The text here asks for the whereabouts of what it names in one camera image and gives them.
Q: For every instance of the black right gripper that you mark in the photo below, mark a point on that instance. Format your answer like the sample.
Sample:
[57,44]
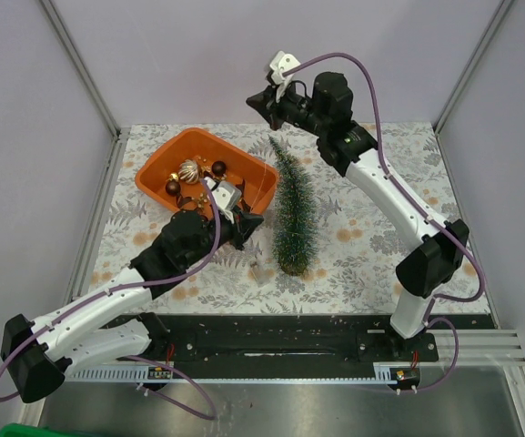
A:
[266,102]

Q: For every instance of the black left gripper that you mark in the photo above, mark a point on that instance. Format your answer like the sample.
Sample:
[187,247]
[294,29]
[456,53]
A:
[249,222]

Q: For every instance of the small green christmas tree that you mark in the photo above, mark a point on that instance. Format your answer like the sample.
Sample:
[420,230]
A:
[295,232]

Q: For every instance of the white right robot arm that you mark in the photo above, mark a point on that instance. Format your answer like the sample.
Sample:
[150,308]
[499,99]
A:
[435,244]

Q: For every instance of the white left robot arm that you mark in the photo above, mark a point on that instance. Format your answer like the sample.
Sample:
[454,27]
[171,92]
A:
[38,354]

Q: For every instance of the dark brown ball ornament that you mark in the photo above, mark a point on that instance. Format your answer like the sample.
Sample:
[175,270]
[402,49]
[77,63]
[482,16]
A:
[218,168]

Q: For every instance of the silver gold striped ball ornament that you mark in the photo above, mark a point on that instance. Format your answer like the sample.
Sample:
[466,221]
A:
[189,171]

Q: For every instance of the dark red ball ornament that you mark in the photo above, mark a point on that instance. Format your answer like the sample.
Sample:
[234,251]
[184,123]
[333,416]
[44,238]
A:
[173,188]

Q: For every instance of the orange plastic bin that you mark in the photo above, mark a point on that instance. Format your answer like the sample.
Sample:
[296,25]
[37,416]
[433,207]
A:
[256,179]

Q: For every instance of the floral patterned table mat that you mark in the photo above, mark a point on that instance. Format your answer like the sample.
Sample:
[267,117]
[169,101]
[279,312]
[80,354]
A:
[358,249]

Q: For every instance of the green plastic object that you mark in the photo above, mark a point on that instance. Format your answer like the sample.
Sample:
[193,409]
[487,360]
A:
[21,430]

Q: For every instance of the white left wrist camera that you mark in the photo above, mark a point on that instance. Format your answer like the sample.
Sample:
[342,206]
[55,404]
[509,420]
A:
[226,197]

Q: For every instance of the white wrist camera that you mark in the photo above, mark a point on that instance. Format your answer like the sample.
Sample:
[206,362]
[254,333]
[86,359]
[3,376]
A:
[226,197]
[278,75]

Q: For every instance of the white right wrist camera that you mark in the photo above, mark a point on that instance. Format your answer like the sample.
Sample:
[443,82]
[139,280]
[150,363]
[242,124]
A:
[278,75]

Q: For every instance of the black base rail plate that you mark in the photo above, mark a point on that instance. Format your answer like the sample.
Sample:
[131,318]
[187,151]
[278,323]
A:
[188,338]

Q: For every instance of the white slotted cable duct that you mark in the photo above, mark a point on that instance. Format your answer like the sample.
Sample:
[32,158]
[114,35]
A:
[211,373]

